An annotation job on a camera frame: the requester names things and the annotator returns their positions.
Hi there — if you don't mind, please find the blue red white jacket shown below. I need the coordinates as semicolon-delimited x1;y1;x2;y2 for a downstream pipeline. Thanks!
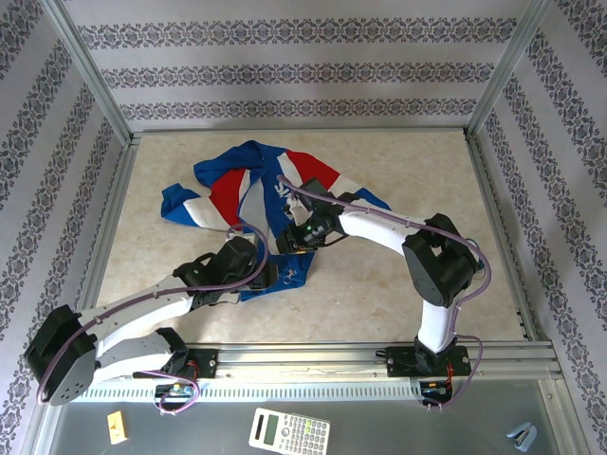
159;140;393;303

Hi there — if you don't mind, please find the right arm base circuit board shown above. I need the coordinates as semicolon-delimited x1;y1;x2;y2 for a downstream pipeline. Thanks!
420;380;452;398

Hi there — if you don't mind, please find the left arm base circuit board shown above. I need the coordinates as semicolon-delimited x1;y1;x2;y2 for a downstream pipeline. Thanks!
155;382;198;398

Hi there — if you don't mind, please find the white scientific calculator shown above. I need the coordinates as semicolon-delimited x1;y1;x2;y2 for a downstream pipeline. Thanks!
248;407;332;452

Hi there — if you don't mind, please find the small yellow block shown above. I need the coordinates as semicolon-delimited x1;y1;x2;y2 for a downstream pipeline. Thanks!
106;410;129;446

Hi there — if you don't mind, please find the blue grey stapler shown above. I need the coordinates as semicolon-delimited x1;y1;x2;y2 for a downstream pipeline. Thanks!
505;423;539;451

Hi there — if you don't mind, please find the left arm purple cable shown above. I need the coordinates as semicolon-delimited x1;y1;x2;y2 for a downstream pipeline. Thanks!
36;223;271;416

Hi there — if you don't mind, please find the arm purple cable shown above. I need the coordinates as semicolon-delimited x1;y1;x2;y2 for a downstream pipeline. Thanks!
276;173;489;413
36;223;271;416

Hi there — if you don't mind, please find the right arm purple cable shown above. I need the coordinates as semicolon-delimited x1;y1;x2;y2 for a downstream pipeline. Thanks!
276;173;489;413

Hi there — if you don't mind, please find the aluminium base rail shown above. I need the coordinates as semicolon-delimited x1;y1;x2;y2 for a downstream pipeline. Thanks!
187;341;557;381

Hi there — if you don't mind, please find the aluminium table side rail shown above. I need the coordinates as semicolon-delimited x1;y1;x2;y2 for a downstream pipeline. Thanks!
463;132;543;341
75;135;142;324

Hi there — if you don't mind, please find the white slotted cable duct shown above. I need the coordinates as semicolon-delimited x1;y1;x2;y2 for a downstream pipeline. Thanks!
83;380;427;405

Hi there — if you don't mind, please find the aluminium frame post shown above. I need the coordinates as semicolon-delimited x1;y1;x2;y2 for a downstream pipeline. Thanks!
466;0;557;139
40;0;135;144

